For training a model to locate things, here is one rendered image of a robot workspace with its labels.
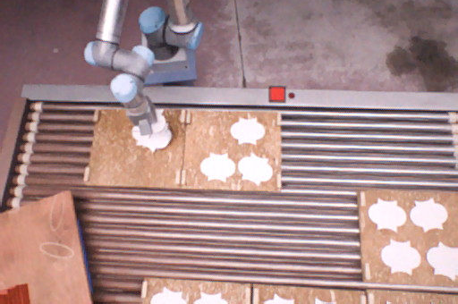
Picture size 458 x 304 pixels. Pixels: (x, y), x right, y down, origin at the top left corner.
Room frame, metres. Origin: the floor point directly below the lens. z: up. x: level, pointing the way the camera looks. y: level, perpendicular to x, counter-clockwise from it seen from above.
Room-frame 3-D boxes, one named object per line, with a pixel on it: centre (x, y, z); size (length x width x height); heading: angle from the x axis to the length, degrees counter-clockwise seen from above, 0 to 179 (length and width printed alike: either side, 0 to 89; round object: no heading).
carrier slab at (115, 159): (0.50, 0.39, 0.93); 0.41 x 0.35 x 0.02; 78
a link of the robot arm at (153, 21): (0.95, 0.21, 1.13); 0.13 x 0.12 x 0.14; 63
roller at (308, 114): (0.59, -0.07, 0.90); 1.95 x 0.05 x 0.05; 78
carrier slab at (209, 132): (0.41, -0.02, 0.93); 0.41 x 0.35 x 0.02; 78
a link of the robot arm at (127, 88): (0.54, 0.28, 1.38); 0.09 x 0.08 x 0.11; 153
